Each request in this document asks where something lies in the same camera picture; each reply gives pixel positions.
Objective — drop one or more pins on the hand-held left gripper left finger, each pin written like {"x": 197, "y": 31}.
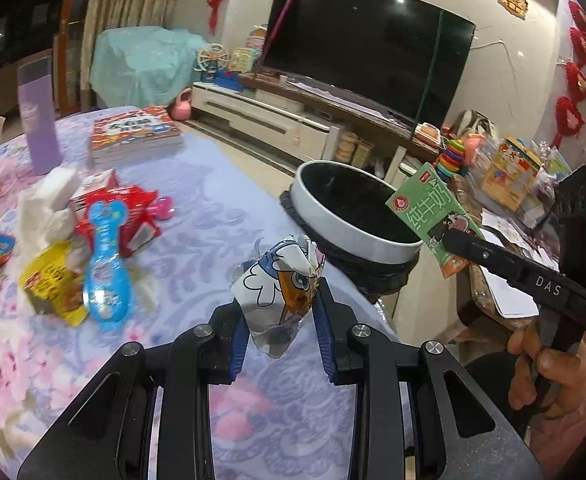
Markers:
{"x": 235, "y": 355}

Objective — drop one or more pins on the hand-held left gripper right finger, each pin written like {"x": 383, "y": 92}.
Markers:
{"x": 325, "y": 350}

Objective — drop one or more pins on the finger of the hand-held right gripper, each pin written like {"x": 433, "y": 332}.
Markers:
{"x": 513, "y": 272}

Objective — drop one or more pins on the cartoon duck wrapper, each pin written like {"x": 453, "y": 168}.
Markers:
{"x": 273, "y": 280}

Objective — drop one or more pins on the green milk carton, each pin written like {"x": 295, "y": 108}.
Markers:
{"x": 423, "y": 210}

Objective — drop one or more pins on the white round bin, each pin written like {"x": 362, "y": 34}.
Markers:
{"x": 348, "y": 242}

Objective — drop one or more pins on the white red milk carton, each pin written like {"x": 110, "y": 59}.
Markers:
{"x": 95, "y": 185}

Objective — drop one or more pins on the person's right hand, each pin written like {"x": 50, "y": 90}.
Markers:
{"x": 558, "y": 385}

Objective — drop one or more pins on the white paper sheets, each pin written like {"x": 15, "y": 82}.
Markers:
{"x": 510, "y": 290}

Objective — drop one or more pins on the colourful toy box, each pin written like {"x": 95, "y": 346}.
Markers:
{"x": 513, "y": 175}

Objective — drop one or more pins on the colourful stacking rings toy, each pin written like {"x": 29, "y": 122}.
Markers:
{"x": 451, "y": 160}

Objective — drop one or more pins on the red fish hanging decorations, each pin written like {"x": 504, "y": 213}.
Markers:
{"x": 575, "y": 85}

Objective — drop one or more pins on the blue toy blister pack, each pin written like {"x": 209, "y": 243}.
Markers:
{"x": 105, "y": 265}

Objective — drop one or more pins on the floral tablecloth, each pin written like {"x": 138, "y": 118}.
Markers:
{"x": 213, "y": 195}

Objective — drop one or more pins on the pink plastic toy piece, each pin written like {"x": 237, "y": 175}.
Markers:
{"x": 163, "y": 208}

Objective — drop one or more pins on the red crumpled packaging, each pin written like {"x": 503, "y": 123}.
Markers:
{"x": 135, "y": 210}

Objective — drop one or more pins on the wooden lattice holder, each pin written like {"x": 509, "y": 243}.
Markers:
{"x": 364, "y": 152}

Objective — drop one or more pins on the yellow snack packet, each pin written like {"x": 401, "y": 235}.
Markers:
{"x": 50, "y": 280}

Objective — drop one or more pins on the stacked yellow containers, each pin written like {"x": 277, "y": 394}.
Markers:
{"x": 346, "y": 146}

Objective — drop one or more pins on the white crumpled tissue paper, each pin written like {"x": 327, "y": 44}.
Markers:
{"x": 43, "y": 215}

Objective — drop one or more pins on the stack of picture books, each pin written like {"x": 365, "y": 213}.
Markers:
{"x": 135, "y": 132}

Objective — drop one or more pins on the cream television cabinet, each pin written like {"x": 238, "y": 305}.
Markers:
{"x": 258, "y": 110}

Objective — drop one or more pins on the pink kettlebell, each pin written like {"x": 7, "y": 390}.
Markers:
{"x": 181, "y": 106}

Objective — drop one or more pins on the black flat television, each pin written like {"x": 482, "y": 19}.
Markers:
{"x": 363, "y": 45}

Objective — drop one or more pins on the blue toy base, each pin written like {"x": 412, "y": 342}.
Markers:
{"x": 229, "y": 81}

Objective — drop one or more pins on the colourful toy board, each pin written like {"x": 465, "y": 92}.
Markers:
{"x": 243, "y": 60}

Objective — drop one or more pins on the ferris wheel toy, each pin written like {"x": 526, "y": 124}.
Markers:
{"x": 212, "y": 60}

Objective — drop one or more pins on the teal cloth-covered furniture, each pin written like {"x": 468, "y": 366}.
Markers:
{"x": 143, "y": 65}

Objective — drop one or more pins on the purple bottle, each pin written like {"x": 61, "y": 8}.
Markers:
{"x": 38, "y": 120}

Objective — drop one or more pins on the wooden framed glass door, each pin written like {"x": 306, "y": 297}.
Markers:
{"x": 18, "y": 15}

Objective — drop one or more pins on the gold red wall ornament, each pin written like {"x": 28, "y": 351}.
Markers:
{"x": 513, "y": 1}

